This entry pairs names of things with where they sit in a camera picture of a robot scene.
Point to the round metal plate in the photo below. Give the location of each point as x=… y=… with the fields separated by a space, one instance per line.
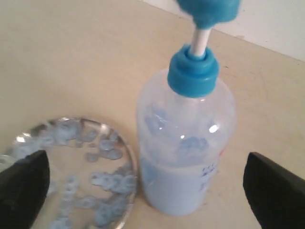
x=93 y=173

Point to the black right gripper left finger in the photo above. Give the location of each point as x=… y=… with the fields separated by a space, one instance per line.
x=23 y=190

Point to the clear blue pump bottle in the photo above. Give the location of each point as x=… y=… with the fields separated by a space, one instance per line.
x=186 y=116

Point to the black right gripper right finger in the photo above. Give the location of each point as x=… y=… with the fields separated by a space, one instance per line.
x=276 y=196

